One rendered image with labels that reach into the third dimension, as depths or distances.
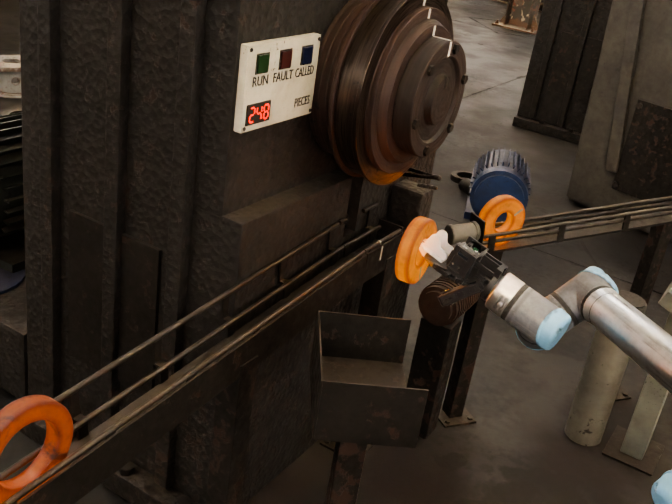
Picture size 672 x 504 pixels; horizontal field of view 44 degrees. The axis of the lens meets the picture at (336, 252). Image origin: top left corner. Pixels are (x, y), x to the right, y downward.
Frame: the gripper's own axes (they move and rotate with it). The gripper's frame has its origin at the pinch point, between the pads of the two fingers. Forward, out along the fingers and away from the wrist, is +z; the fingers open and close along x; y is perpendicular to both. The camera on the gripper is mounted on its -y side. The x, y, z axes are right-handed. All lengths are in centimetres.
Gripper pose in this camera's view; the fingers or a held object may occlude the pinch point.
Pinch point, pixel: (418, 242)
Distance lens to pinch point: 186.6
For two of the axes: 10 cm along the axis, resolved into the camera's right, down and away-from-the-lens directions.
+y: 3.7, -7.7, -5.2
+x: -5.3, 2.9, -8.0
